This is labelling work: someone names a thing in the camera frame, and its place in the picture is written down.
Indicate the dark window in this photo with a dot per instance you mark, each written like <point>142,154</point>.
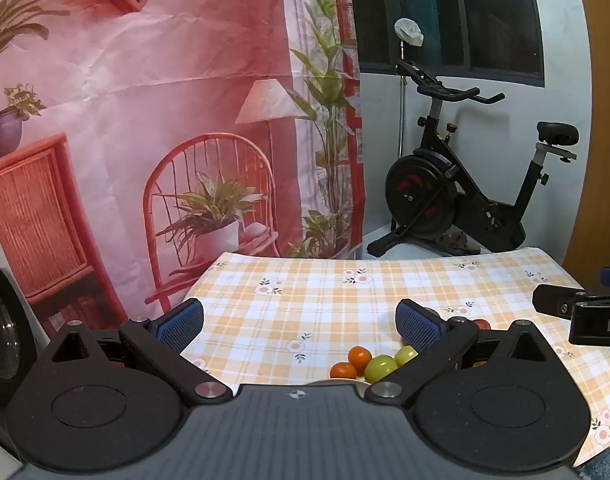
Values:
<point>495,15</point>

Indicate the orange checked floral tablecloth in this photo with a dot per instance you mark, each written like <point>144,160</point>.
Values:
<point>295,290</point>

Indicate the black exercise bike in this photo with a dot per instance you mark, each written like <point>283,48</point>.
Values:
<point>425,195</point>

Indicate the printed pink wall backdrop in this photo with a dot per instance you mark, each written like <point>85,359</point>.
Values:
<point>135,85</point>

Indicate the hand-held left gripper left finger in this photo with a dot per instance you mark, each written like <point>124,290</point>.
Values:
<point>180,325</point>

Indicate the white cap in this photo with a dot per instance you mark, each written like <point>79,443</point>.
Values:
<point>409,31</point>

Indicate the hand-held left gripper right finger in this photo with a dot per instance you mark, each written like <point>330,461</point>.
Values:
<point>417,327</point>

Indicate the wooden door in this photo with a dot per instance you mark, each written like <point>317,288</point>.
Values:
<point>605,160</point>

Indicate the orange tangerine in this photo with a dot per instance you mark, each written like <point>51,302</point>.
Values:
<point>360,356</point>
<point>343,370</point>

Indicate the green round fruit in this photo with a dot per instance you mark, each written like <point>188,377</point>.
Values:
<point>379,367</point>
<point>405,355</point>

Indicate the brown slipper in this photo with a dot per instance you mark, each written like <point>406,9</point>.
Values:
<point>457,242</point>

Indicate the dark red apple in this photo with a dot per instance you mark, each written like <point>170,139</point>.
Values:
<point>480,324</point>

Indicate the thin metal pole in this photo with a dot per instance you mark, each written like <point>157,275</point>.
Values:
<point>401,120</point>

